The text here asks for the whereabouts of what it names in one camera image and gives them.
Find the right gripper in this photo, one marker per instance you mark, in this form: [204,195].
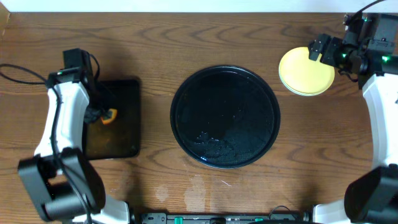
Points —
[332,44]

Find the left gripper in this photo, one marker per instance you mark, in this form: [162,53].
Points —
[94,113]

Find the orange green scrub sponge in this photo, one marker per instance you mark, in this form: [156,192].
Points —
[109,116]

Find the yellow plate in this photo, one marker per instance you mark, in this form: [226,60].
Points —
[295,67]

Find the pale blue plate back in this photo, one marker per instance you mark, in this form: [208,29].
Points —
[302,89]

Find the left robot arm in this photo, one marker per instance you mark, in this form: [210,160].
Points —
[61,182]

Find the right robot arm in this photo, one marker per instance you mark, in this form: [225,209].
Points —
[366,50]

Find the black rectangular tray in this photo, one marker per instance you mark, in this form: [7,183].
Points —
[120,138]

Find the round black serving tray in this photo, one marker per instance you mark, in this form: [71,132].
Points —
[225,116]

